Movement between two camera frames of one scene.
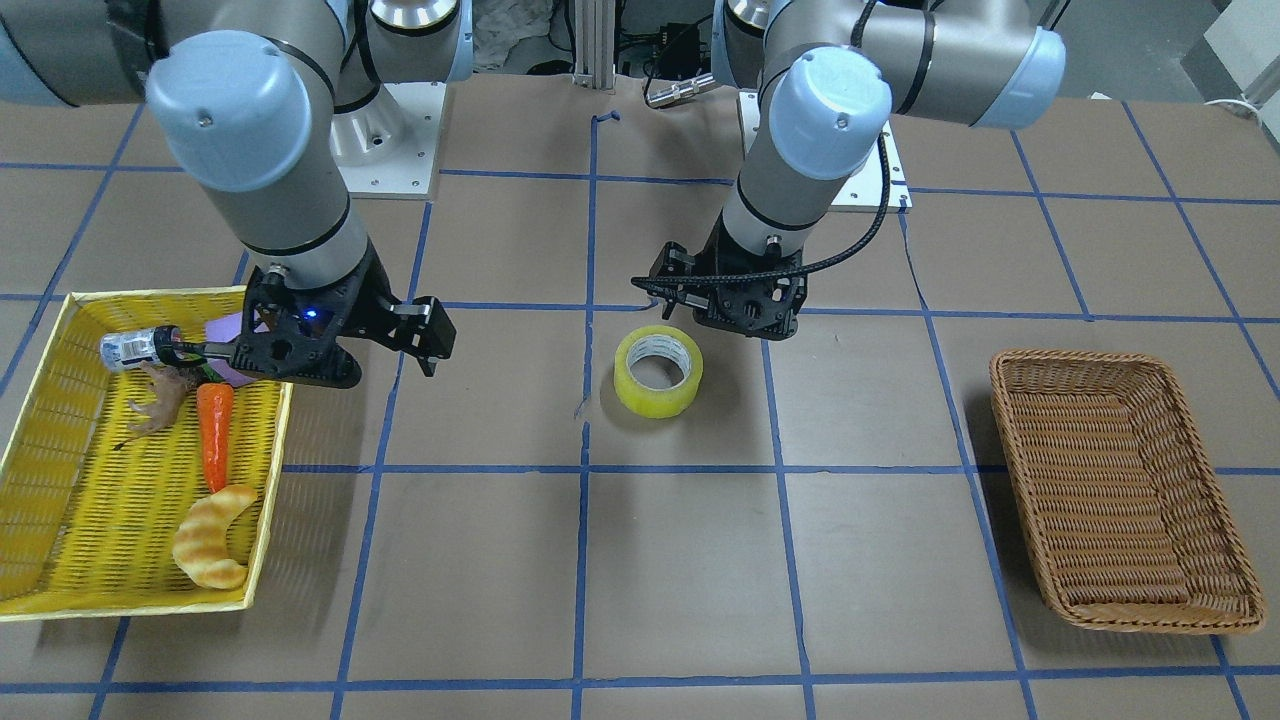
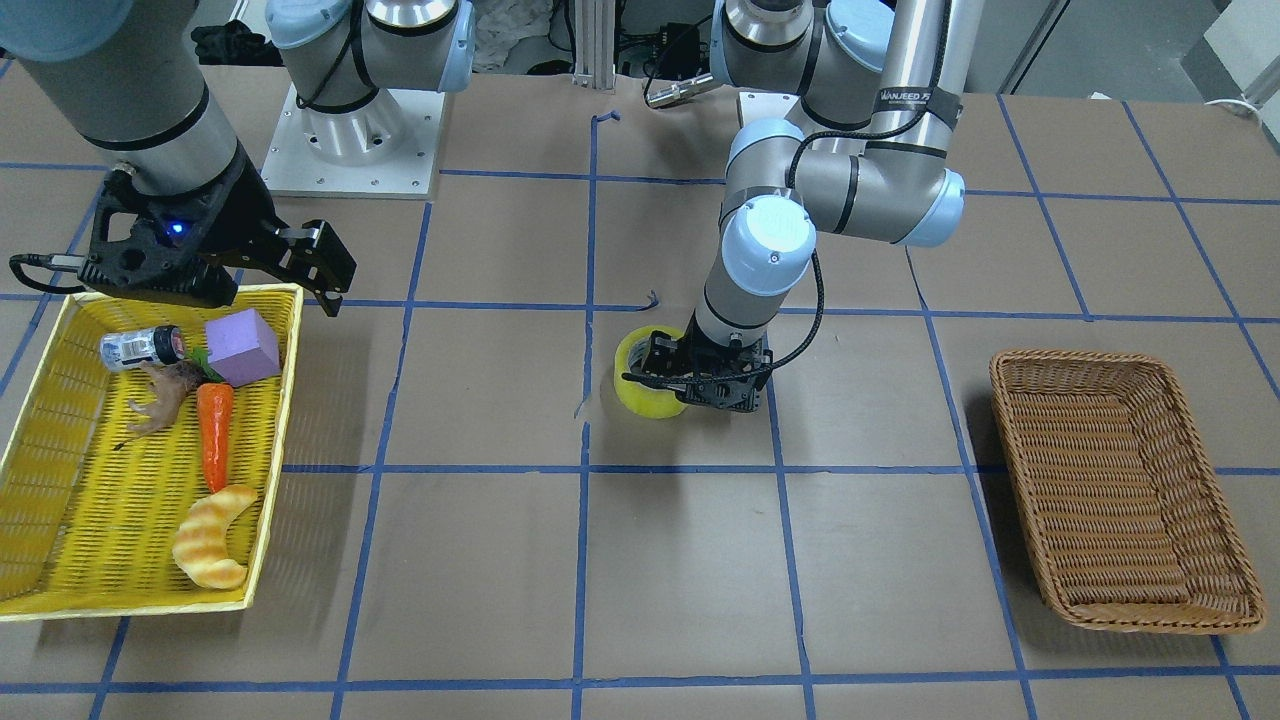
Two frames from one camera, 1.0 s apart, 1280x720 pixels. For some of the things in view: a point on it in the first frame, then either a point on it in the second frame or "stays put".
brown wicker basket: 1118,504 stays put
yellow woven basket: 87,525 stays put
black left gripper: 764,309 to 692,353
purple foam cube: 222,330 stays put
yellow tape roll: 666,342 stays put
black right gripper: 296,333 to 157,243
